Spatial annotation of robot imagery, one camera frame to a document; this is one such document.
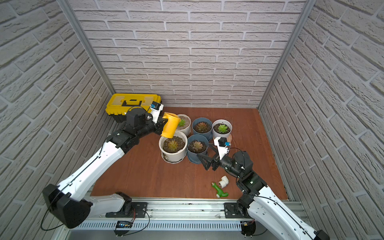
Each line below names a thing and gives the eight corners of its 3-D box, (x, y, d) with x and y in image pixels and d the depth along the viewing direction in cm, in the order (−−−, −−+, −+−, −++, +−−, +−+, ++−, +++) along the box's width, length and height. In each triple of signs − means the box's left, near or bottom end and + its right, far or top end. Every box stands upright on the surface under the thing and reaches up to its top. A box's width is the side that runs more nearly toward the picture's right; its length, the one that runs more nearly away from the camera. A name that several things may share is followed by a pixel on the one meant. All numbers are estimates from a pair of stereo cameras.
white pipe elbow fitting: (221, 189, 82) (222, 188, 80) (216, 182, 84) (216, 181, 83) (230, 182, 84) (230, 181, 82) (224, 175, 87) (225, 174, 85)
